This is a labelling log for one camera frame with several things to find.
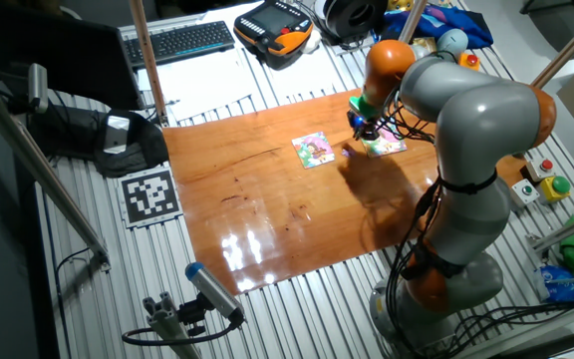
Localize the grey box with red button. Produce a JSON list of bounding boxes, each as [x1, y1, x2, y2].
[[519, 157, 556, 183]]

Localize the yellow box with green button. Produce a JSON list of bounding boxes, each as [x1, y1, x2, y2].
[[539, 175, 572, 204]]

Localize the orange box with red button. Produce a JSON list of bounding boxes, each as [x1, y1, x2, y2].
[[457, 52, 481, 72]]

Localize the silver camera with blue cap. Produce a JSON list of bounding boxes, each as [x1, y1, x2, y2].
[[184, 261, 246, 323]]

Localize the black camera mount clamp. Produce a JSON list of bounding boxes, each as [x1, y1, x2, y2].
[[176, 292, 209, 338]]

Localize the slanted aluminium beam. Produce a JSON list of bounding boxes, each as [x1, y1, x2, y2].
[[0, 64, 113, 273]]

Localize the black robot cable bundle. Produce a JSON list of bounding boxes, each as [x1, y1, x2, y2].
[[379, 89, 447, 358]]

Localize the glossy wooden board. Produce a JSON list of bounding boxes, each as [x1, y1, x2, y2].
[[161, 88, 530, 296]]

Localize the black filament spool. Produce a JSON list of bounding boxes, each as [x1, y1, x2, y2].
[[322, 0, 391, 46]]

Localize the grey box with green button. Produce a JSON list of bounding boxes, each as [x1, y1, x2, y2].
[[509, 178, 541, 208]]

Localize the gold foil packet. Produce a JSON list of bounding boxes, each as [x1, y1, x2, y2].
[[410, 37, 438, 55]]

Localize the blue plastic bag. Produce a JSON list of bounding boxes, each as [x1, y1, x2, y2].
[[533, 263, 574, 304]]

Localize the black camera cable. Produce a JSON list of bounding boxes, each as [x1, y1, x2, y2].
[[121, 308, 246, 347]]

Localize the black floor cables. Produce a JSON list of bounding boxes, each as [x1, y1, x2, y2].
[[440, 297, 574, 358]]

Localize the aluminium bar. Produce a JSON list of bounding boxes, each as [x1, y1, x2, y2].
[[532, 202, 574, 253]]

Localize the cartoon puzzle with missing piece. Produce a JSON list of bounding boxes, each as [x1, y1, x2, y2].
[[291, 131, 337, 171]]

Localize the black and orange teach pendant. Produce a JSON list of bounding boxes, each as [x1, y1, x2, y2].
[[233, 0, 315, 71]]

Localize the black keyboard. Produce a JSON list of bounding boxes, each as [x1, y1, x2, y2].
[[122, 20, 237, 70]]

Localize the black monitor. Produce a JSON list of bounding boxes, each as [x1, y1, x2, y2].
[[0, 4, 146, 112]]

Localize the aluminium profile post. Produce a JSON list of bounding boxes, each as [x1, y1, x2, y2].
[[142, 291, 201, 359]]

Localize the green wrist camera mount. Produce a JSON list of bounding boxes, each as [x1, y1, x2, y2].
[[349, 94, 381, 121]]

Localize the blue cloth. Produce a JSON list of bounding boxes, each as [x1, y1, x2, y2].
[[379, 3, 495, 50]]

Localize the frame pole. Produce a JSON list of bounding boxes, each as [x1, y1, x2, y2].
[[397, 0, 429, 44], [128, 0, 169, 127], [528, 2, 574, 93]]

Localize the white paper sheet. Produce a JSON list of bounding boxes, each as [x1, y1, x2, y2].
[[246, 42, 356, 101], [137, 47, 261, 124]]

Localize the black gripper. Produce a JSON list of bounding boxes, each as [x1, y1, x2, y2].
[[346, 110, 382, 142]]

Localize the complete cartoon puzzle picture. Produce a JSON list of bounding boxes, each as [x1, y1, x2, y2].
[[361, 127, 409, 160]]

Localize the pale blue egg-shaped object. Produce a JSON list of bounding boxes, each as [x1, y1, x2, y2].
[[435, 28, 469, 59]]

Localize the black and white marker tag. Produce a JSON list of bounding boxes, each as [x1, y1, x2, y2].
[[117, 167, 183, 229]]

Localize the silver camera on beam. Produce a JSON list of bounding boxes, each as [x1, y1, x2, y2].
[[26, 62, 50, 115]]

